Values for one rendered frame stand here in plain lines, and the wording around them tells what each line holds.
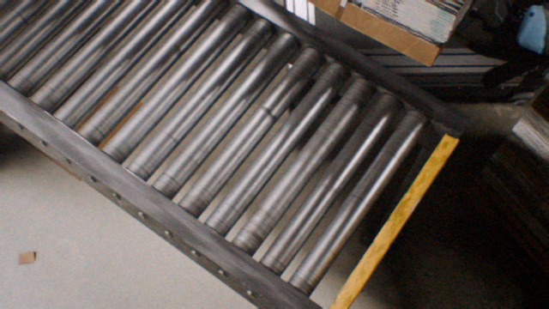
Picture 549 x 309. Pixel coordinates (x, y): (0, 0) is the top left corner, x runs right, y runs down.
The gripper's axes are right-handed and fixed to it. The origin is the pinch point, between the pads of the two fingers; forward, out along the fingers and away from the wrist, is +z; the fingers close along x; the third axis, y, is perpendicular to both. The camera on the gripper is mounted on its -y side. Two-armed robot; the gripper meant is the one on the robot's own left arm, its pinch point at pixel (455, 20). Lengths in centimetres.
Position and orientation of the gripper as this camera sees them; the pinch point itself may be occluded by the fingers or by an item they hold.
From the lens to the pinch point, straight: 138.1
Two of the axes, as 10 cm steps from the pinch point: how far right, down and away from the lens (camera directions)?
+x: -5.3, 5.4, -6.6
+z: -8.2, -5.3, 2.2
